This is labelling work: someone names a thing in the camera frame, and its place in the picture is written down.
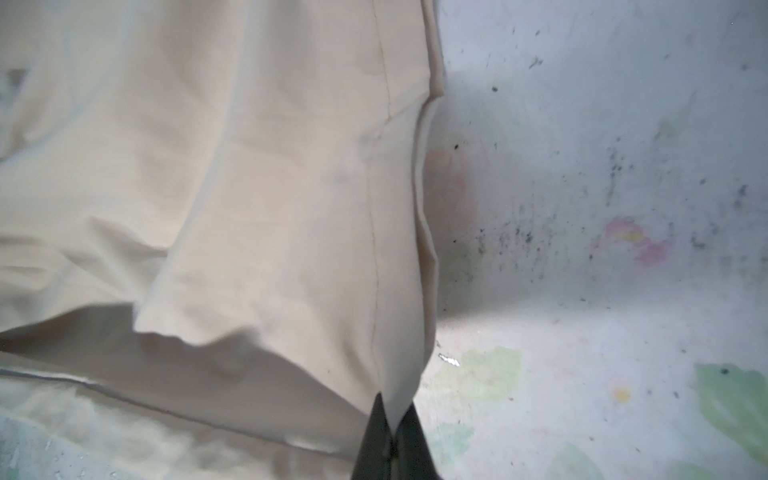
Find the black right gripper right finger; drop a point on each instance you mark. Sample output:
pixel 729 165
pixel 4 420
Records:
pixel 412 459

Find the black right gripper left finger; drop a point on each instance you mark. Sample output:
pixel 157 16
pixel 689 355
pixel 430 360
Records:
pixel 375 454

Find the beige shorts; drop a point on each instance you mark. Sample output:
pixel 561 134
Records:
pixel 214 251

